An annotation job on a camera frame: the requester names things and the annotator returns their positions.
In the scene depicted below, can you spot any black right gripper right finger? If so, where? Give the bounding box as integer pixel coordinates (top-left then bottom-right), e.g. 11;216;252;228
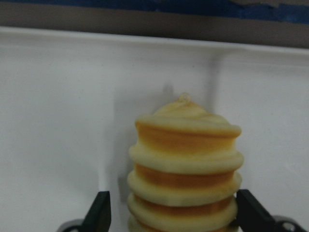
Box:
236;189;292;232

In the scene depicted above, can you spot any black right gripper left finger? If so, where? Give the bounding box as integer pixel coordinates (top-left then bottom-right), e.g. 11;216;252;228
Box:
81;191;111;232

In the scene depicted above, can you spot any white rectangular tray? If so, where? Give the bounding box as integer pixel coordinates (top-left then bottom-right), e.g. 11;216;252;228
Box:
0;27;309;232

